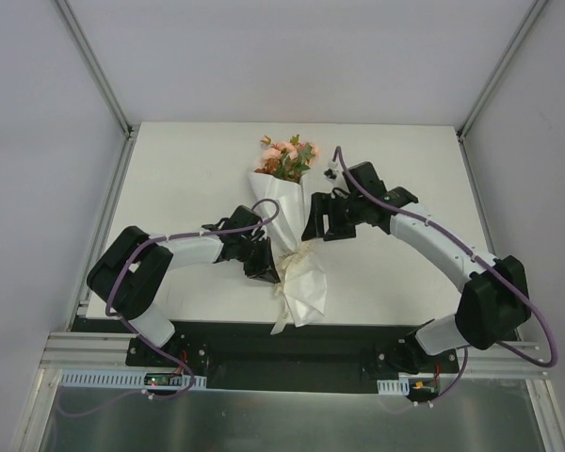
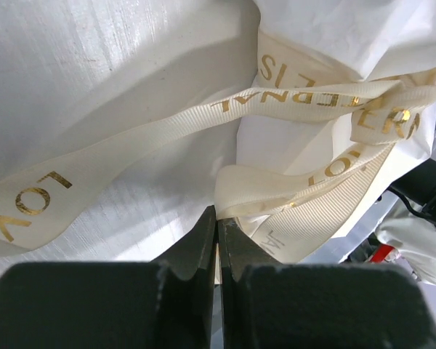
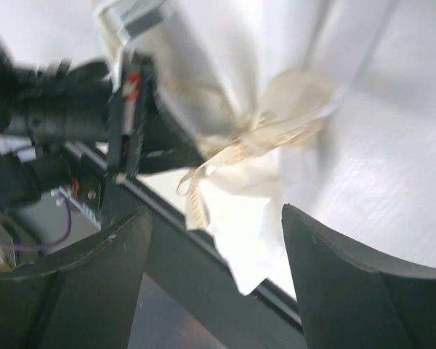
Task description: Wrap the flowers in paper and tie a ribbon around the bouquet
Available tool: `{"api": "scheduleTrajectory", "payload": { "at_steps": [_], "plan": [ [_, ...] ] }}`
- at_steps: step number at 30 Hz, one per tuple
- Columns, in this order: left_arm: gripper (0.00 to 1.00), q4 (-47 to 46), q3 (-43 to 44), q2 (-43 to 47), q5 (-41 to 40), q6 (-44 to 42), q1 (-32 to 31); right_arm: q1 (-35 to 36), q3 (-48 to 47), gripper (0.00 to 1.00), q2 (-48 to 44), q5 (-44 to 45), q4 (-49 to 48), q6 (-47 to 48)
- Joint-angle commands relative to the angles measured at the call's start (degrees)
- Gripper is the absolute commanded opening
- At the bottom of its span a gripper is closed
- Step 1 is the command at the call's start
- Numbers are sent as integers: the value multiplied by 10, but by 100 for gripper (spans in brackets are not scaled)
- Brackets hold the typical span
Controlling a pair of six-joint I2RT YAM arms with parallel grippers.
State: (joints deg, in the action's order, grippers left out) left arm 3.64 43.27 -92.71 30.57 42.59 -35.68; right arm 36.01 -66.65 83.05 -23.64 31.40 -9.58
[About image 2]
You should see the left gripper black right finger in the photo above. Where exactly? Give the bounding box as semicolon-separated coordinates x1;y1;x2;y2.
217;220;436;348

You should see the translucent white wrapping paper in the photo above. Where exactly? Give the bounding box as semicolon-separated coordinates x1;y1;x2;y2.
0;1;436;260

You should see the cream printed ribbon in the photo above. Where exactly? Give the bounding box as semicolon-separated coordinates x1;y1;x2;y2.
0;32;436;262

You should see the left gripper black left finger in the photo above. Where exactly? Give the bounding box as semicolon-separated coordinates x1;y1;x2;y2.
0;206;216;348

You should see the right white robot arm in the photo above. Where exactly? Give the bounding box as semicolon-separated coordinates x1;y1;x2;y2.
375;159;436;285

